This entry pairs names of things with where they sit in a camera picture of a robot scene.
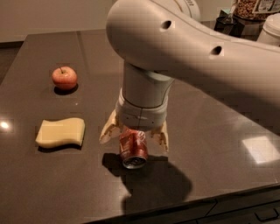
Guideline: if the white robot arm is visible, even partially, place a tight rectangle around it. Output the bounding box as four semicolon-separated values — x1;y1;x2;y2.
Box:
100;0;280;149

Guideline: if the yellow sponge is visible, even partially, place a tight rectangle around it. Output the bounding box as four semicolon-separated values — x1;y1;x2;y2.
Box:
35;117;86;149

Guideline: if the red apple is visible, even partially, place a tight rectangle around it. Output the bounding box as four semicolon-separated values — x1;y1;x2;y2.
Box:
52;66;78;91

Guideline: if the drawer handle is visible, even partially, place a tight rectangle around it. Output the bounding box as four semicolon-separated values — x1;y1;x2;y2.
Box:
255;208;280;222

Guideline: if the jar of nuts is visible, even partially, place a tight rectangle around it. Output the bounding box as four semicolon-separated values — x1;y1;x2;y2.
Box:
234;0;280;21

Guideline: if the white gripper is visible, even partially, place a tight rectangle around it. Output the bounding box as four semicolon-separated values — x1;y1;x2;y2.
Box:
99;91;169;152

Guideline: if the red coke can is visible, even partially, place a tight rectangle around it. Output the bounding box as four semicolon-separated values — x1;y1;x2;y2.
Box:
119;129;148;169

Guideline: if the black container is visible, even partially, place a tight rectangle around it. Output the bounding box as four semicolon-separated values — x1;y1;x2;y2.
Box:
214;17;244;38

